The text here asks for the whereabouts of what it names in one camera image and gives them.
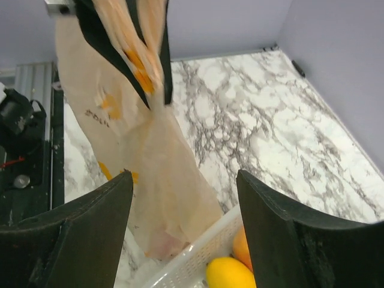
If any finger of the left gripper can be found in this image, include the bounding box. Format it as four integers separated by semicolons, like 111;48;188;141
74;0;149;108
125;1;173;105

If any orange peach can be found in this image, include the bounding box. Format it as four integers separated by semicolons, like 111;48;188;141
232;226;253;272

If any orange banana-print plastic bag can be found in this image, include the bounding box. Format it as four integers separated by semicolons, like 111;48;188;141
55;1;222;260

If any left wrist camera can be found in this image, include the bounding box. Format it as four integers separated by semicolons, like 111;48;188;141
44;0;76;16

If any small black wall object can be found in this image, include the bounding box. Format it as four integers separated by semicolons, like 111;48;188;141
291;60;306;78

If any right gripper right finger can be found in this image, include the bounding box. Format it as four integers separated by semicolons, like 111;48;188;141
236;170;383;287

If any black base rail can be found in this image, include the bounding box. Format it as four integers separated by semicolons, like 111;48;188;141
1;65;64;226

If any aluminium frame rail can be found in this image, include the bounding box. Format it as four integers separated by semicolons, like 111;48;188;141
1;62;54;102

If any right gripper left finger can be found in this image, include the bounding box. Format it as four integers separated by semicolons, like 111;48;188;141
1;170;133;287

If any white plastic basket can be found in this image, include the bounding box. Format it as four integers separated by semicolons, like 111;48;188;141
142;205;242;287

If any yellow lemon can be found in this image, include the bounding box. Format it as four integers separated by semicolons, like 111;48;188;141
206;257;256;288

